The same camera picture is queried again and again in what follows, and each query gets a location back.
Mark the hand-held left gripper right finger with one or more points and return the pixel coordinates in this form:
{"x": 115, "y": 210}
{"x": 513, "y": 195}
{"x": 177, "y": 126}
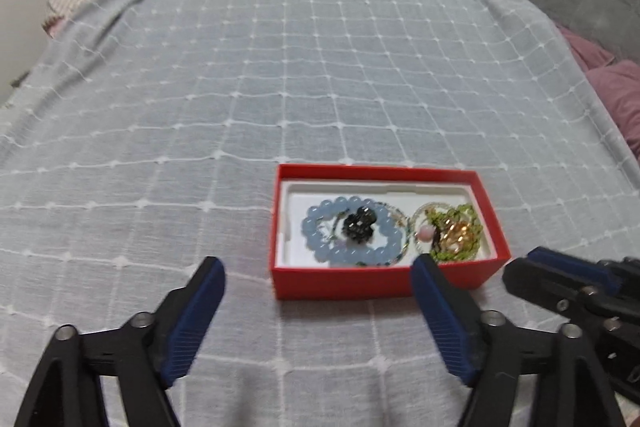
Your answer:
{"x": 445, "y": 322}

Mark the large pink pillow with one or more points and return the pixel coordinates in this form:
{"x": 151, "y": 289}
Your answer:
{"x": 617, "y": 97}

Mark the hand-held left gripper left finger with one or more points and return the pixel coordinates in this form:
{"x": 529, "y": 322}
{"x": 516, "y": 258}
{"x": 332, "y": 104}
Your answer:
{"x": 195, "y": 322}

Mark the grey-blue checked blanket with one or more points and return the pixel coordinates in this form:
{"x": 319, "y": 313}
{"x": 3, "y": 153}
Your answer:
{"x": 225, "y": 107}

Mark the black bead ornament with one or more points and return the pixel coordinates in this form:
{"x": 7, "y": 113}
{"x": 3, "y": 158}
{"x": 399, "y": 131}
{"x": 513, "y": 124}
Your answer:
{"x": 359, "y": 223}

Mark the gold ornament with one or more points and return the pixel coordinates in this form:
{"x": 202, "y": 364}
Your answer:
{"x": 457, "y": 234}

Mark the small pink pillow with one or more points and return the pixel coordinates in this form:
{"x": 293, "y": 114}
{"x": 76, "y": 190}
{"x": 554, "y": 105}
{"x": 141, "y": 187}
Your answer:
{"x": 585, "y": 47}

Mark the red jewelry box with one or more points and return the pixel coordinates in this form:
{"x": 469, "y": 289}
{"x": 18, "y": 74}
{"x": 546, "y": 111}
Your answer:
{"x": 350, "y": 279}

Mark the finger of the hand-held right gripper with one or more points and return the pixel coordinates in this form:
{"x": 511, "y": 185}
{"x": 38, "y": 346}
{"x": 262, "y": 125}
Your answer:
{"x": 575, "y": 264}
{"x": 540, "y": 287}

